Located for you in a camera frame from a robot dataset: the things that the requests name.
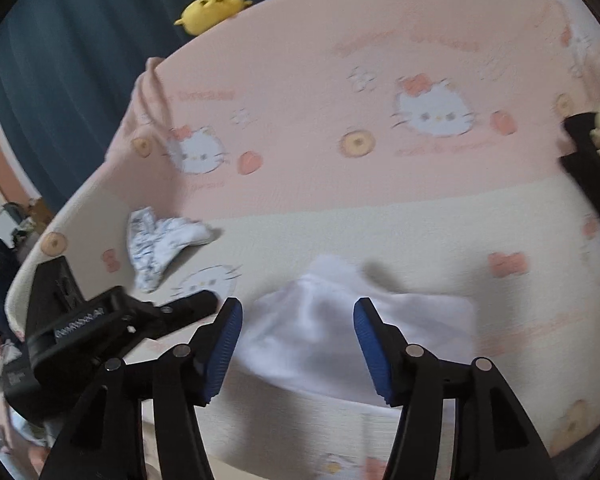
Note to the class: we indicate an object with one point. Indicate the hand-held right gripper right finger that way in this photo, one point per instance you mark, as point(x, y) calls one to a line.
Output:
point(370, 355)

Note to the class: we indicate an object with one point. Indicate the black folded garment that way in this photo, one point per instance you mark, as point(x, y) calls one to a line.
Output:
point(587, 175)

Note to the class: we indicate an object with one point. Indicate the white shirt with navy trim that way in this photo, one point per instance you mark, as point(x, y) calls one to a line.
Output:
point(305, 330)

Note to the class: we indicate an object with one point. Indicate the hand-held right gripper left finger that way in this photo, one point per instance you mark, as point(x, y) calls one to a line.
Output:
point(225, 355)

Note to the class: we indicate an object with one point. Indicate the dark blue curtain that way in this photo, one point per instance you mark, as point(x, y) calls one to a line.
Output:
point(80, 60)

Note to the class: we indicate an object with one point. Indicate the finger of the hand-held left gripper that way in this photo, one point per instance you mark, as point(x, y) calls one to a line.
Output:
point(190, 307)

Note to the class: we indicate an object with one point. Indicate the yellow plush toy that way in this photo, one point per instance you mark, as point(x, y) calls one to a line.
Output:
point(210, 10)

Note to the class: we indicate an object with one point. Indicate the patterned pajama pants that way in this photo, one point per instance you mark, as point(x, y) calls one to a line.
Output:
point(10, 430)

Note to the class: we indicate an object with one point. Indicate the small white blue-patterned cloth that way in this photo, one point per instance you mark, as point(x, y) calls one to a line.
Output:
point(155, 245)

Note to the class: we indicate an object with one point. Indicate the pink cream printed blanket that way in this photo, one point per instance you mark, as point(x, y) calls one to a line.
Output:
point(330, 200)

